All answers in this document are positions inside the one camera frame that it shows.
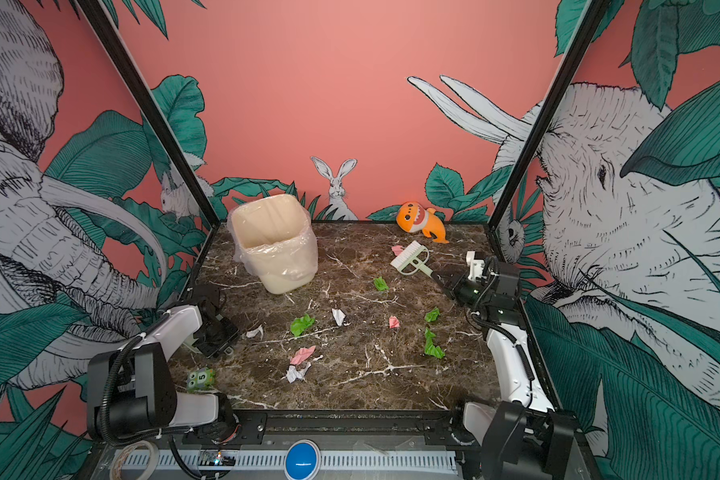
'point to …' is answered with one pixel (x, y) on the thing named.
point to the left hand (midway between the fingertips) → (232, 338)
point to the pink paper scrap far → (397, 249)
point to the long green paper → (429, 347)
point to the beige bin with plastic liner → (274, 240)
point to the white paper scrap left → (254, 332)
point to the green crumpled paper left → (300, 324)
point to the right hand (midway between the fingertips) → (430, 272)
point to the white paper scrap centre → (338, 316)
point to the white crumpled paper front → (292, 373)
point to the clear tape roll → (117, 458)
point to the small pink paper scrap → (393, 322)
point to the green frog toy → (201, 379)
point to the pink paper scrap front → (302, 354)
